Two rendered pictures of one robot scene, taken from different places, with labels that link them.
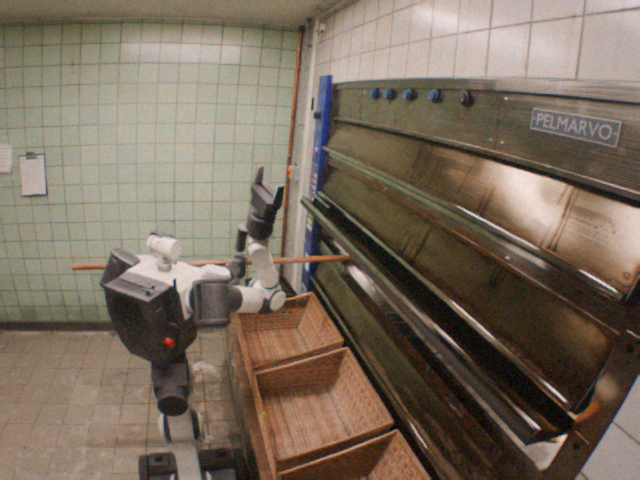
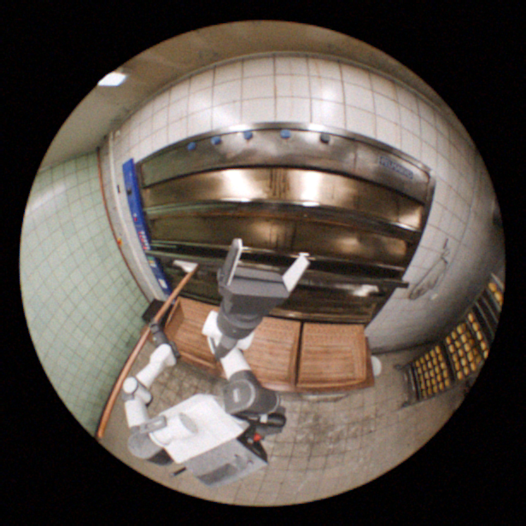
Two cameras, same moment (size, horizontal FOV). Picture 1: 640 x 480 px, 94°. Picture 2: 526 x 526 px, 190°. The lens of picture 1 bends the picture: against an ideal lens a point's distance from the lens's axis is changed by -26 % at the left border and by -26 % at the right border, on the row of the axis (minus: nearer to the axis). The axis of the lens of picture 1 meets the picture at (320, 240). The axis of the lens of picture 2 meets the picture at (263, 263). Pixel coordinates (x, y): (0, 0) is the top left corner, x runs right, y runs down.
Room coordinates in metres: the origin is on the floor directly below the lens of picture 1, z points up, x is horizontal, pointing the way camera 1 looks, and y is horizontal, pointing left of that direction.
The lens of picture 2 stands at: (1.01, 0.31, 1.85)
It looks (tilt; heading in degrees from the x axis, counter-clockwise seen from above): 35 degrees down; 301
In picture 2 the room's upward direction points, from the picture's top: straight up
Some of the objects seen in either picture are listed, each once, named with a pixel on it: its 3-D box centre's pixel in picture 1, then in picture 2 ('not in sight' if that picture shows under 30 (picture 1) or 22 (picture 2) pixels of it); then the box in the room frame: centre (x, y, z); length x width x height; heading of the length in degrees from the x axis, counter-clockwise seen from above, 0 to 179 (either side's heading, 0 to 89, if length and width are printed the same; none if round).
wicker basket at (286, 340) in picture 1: (284, 336); (194, 330); (1.82, 0.14, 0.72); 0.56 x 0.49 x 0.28; 20
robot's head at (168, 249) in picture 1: (164, 250); (175, 429); (1.12, 0.51, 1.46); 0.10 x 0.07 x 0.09; 75
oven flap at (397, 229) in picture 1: (403, 230); (266, 233); (1.35, -0.30, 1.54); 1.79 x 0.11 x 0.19; 19
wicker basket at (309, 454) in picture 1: (315, 409); (260, 348); (1.26, -0.05, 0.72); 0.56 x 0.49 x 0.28; 18
